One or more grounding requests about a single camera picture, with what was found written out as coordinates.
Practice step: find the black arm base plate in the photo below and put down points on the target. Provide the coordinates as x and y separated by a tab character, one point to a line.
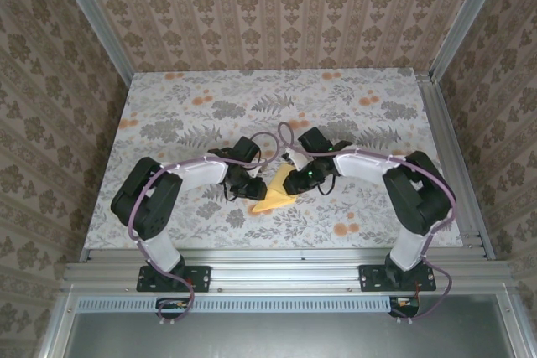
201	278
369	278

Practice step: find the white camera bracket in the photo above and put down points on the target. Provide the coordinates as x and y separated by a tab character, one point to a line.
257	170
298	162

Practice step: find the black connector board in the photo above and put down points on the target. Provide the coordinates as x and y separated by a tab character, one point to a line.
405	305
172	305

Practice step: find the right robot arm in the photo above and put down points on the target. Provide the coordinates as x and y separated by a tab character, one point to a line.
419	203

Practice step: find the aluminium lower side rail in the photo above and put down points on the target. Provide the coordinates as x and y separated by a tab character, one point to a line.
58	324
514	324

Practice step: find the grey metal sheet panel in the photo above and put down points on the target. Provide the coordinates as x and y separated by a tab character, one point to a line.
293	337

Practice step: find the long aluminium frame rail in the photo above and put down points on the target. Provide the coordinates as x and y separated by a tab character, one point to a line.
285	268

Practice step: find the floral printed table cover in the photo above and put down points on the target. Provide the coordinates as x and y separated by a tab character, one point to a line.
189	94

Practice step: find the aluminium upright post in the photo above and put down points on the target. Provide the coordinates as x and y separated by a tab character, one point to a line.
465	18
100	27

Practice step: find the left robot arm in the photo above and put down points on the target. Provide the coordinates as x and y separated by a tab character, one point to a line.
163	253

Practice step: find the yellow cloth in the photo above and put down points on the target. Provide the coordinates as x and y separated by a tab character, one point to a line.
272	200

